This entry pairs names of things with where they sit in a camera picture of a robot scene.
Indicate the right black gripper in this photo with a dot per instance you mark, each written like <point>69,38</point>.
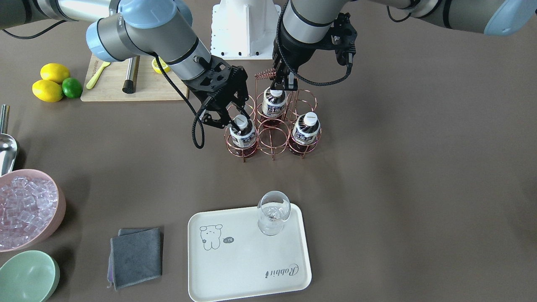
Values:
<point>216,111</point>

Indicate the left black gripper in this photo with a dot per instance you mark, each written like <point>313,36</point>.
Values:
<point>295,51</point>

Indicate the copper wire bottle basket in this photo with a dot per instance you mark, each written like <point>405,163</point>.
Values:
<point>275,135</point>

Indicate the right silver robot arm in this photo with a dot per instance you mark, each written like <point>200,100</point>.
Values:
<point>121,29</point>

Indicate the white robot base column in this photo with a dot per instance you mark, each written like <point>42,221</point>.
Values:
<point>244,29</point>

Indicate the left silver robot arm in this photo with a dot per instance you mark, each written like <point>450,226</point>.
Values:
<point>399,53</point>

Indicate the tea bottle white cap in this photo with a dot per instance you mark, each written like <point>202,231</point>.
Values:
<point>305,131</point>

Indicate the half lemon slice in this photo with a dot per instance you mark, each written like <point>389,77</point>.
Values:
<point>159,65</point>

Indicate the bamboo cutting board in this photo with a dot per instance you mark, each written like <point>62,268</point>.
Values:
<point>150,86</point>

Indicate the clear wine glass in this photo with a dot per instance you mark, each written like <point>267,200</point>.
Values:
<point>273,212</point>

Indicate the steel muddler black tip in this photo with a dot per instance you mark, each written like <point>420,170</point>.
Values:
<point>129,84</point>

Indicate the white rabbit tray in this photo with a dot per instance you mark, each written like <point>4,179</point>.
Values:
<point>229,257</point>

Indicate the yellow plastic knife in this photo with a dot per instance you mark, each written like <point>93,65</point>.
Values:
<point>95,77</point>

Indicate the green lime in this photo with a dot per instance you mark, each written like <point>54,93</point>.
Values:
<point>72,88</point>

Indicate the grey folded cloth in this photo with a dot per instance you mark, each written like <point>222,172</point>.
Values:
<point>135,257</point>

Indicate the yellow lemon far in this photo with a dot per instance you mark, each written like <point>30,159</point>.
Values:
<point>54,72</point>

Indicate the yellow lemon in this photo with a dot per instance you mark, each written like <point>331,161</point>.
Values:
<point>54,72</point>
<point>47,91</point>

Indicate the yellow lemon near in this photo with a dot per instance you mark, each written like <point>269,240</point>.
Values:
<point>47,91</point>

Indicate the pink bowl of ice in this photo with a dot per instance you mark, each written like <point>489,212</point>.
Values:
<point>32,208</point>

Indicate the steel ice scoop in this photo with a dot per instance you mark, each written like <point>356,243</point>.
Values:
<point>8,144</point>

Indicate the green empty bowl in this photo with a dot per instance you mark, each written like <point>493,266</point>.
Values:
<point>30,276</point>

